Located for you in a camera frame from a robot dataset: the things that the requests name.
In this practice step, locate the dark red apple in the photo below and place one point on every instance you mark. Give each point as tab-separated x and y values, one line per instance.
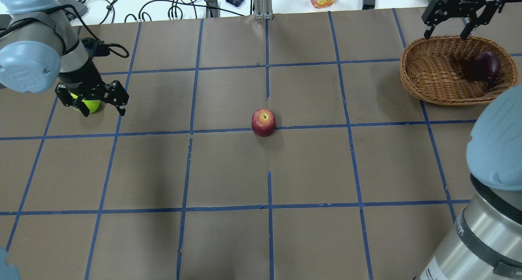
484	65

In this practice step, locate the woven wicker basket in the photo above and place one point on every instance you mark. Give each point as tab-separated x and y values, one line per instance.
437	70

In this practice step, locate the red yellow apple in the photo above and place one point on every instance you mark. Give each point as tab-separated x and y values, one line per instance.
263	122

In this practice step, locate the black usb hub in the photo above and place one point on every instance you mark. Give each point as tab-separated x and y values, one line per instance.
79	8

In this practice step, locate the green apple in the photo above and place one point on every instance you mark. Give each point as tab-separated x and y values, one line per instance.
92	105

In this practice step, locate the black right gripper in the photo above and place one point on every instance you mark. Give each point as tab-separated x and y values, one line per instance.
460	3

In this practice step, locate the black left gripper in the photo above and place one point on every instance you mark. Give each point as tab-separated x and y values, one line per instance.
80	82

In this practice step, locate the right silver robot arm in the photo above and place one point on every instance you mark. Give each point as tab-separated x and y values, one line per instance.
485	242

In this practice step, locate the aluminium frame post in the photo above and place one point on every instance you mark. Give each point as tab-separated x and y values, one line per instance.
262	9

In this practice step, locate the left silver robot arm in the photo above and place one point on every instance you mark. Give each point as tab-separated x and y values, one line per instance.
40	51

